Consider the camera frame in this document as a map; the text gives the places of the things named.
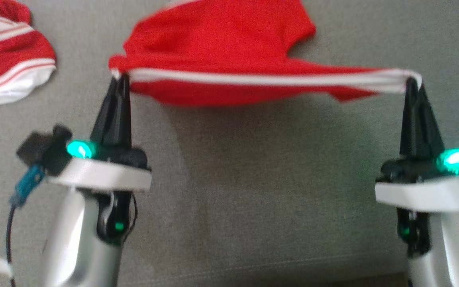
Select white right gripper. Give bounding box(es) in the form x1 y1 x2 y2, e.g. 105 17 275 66
375 77 459 212

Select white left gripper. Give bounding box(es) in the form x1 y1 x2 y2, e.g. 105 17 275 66
47 74 153 193

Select red white striped t-shirt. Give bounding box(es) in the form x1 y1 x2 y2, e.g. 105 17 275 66
0 0 57 106

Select red shorts with white trim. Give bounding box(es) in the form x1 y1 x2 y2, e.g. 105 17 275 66
108 0 423 108

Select grey fabric ottoman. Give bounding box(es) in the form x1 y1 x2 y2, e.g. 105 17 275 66
0 0 459 287

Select black cable with blue plug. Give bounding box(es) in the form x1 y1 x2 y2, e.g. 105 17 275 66
6 164 46 287

